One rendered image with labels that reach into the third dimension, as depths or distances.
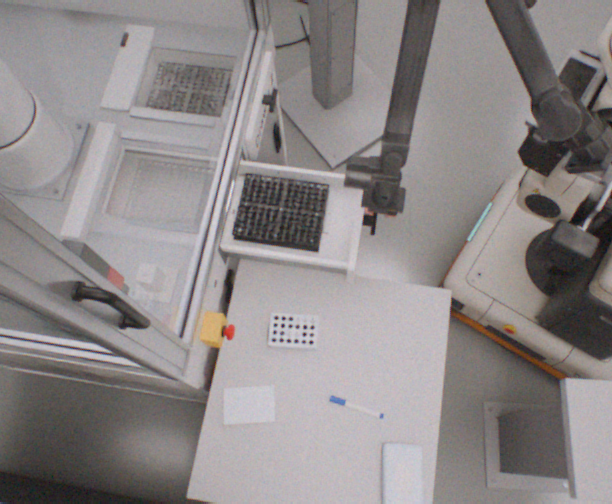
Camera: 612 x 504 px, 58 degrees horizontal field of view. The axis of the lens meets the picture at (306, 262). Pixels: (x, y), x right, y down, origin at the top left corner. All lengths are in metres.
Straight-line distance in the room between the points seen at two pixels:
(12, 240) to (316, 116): 2.09
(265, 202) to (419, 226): 1.10
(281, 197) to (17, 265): 0.91
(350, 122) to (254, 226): 1.26
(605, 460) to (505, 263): 0.82
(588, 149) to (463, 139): 1.44
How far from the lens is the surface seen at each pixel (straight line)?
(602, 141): 1.25
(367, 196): 1.34
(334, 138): 2.54
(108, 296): 0.74
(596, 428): 1.57
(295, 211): 1.42
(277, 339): 1.43
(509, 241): 2.16
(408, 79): 1.14
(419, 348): 1.48
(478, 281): 2.07
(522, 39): 1.14
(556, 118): 1.19
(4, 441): 2.52
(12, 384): 2.54
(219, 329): 1.34
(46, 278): 0.69
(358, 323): 1.47
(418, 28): 1.11
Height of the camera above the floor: 2.19
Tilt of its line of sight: 71 degrees down
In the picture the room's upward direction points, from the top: 7 degrees counter-clockwise
